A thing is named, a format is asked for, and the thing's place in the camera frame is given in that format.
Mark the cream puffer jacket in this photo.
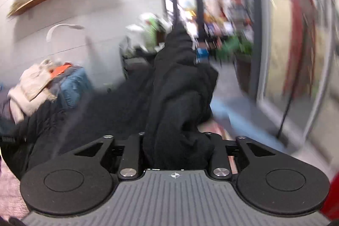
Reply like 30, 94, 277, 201
7, 59, 57, 124

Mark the black quilted jacket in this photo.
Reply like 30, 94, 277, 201
1, 22, 218, 178

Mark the white gooseneck lamp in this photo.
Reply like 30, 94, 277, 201
46, 23, 93, 58

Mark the green potted plant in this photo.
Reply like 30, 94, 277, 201
216, 35, 253, 62

